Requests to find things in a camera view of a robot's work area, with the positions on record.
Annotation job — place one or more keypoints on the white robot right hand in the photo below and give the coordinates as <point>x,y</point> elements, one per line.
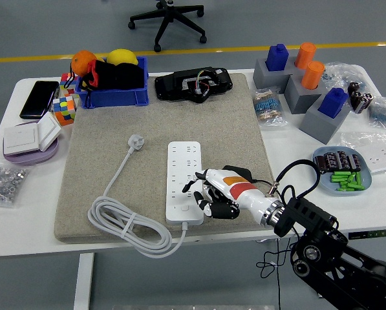
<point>241,190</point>

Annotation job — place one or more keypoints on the black plug adapter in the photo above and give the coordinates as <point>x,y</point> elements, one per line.
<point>241,170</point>

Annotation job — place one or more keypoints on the white power strip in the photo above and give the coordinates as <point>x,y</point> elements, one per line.
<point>183,155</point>

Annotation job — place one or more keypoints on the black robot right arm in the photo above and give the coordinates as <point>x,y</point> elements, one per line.
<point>309,213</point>

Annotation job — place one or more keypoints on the grey-brown mat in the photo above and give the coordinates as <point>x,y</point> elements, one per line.
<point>212,129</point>

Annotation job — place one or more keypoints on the light blue plate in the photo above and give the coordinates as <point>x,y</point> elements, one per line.
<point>328,189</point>

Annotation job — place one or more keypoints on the bag of striped resistors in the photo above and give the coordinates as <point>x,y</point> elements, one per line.
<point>268,106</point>

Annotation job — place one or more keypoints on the pile of green batteries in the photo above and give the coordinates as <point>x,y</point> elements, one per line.
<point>344,181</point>

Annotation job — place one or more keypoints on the wide grey peg block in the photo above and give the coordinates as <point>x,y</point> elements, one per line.
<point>263,80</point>

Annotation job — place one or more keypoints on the blue peg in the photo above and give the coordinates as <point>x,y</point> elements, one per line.
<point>333,103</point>
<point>276,58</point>

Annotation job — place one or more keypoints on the black open electronic device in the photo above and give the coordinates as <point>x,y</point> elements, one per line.
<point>170,85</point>

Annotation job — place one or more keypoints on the clear plastic socket bag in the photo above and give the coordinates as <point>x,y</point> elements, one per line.
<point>357,139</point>

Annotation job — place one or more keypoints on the orange peg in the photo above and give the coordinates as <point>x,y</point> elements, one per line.
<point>305,55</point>
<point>312,76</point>

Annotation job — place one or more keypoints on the black table control panel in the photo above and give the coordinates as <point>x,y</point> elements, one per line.
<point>373,234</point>

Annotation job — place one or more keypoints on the black capacitor bundle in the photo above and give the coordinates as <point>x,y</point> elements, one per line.
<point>360,98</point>

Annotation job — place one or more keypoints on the clear plastic parts bag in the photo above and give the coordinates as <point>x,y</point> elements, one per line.
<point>341,72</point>

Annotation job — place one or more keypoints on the blue plastic bin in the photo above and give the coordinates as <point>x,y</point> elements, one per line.
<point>115,97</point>

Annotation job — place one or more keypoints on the bag of blue resistors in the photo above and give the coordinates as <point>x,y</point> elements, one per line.
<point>383,114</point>

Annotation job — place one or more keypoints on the yellow lemon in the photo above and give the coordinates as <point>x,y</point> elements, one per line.
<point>121,56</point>

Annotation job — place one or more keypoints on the white table leg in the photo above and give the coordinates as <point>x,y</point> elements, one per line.
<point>83,281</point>

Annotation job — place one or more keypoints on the black office chair base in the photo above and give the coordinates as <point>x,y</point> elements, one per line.
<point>167,19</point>

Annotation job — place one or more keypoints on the colourful puzzle cube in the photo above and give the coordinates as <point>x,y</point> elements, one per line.
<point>65,109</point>
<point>64,80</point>

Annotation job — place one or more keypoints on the orange fruit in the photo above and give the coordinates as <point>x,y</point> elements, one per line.
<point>82,61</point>

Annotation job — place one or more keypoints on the purple plate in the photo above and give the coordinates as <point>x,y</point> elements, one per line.
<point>31,158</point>

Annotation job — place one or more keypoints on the black smartphone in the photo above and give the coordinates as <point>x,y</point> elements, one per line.
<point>39,98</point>

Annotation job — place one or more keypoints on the bag of metal nuts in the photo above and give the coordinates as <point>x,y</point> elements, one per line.
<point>3,184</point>

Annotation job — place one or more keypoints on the white wall socket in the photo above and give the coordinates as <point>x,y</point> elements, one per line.
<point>380,158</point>

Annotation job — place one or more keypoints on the small white wall switch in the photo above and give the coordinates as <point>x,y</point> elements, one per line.
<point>48,130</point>

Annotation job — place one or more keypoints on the large white wall switch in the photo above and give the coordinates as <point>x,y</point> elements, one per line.
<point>19,139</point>

